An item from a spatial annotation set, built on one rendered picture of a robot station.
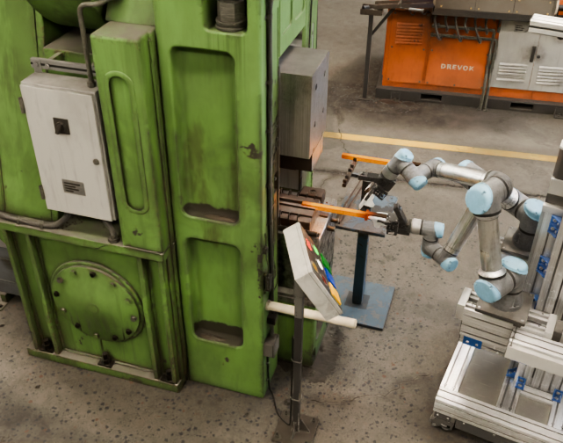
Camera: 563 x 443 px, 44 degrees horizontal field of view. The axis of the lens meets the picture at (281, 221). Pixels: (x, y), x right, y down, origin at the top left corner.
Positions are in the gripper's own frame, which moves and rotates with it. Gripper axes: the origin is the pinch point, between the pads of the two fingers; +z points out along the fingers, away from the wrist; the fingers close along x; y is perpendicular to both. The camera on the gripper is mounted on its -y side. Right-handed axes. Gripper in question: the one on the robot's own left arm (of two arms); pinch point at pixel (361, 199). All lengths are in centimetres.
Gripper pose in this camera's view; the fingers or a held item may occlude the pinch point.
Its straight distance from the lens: 338.1
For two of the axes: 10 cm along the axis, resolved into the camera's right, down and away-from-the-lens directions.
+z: -4.7, 6.2, 6.2
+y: 8.3, 5.5, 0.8
